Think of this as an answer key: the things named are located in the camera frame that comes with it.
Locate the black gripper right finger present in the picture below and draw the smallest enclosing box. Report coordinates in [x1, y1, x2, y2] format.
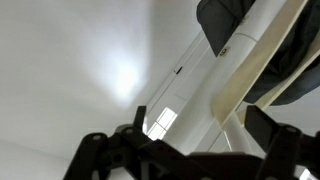
[245, 106, 302, 180]

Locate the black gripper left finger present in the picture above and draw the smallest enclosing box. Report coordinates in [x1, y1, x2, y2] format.
[62, 105, 188, 180]

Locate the white coat hanger stand pole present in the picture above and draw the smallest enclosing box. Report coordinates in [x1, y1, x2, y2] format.
[165, 0, 288, 156]

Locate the dark grey hanging garment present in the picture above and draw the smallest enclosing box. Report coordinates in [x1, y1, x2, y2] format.
[196, 0, 320, 106]

